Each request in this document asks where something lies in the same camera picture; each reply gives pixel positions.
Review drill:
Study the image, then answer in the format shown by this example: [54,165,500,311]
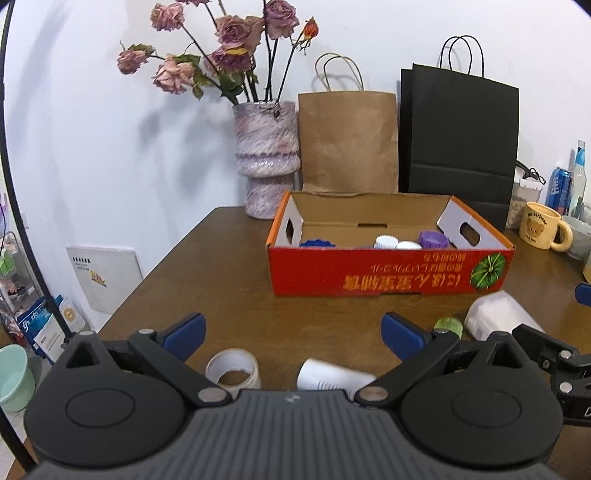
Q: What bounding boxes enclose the mottled purple ceramic vase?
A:
[232,100,302,220]

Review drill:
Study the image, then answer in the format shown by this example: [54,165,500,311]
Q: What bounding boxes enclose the red cardboard box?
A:
[265,191,515,297]

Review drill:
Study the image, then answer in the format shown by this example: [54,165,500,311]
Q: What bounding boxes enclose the clear bottle with blue cap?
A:
[568,140,588,217]

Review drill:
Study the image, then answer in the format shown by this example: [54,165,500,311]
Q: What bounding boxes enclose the cream bear mug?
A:
[518,201,574,252]

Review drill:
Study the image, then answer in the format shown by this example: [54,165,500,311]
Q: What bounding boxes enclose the brown paper bag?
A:
[298,52,399,193]

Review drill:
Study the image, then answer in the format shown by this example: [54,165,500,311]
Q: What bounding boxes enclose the black curved metal tube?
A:
[0,0,84,480]

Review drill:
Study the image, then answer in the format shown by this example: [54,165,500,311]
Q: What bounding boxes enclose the grey white mug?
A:
[561,215,591,261]

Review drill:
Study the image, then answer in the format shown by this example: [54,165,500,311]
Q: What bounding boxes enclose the dried rose bouquet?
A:
[116,0,320,106]

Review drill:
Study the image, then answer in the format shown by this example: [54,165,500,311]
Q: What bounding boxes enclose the blue and white packets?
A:
[16,295,88,365]

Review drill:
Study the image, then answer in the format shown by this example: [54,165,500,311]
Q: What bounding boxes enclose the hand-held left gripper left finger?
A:
[62,312,232,409]

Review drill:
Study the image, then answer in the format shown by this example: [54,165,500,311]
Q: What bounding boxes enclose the black paper bag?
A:
[399,34,520,233]

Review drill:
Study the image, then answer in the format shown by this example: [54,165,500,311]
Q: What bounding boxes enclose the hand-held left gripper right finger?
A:
[353,311,529,409]

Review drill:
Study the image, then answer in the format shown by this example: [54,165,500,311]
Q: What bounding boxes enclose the mint green bucket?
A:
[0,344,37,413]

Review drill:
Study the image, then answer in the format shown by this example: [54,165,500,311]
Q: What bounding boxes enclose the blue drink can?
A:
[545,167,573,215]

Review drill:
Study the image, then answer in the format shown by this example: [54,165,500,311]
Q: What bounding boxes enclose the purple bottle cap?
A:
[419,231,451,250]

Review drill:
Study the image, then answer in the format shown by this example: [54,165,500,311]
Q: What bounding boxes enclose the green bottle cap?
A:
[433,316,464,337]

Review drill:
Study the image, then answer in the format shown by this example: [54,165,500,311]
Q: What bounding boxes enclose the black cable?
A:
[515,160,548,185]

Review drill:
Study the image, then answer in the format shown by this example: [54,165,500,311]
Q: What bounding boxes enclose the white flat box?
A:
[66,244,144,317]

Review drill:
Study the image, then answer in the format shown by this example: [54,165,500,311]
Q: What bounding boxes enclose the wire storage rack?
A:
[0,194,35,315]

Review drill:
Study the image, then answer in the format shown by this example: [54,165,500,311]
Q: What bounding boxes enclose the white paper cup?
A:
[296,357,378,400]

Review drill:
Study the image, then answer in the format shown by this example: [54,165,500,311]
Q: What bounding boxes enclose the white tape roll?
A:
[204,349,262,391]

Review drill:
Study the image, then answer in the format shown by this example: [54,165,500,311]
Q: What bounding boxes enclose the clear container with white lid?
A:
[505,178,543,230]

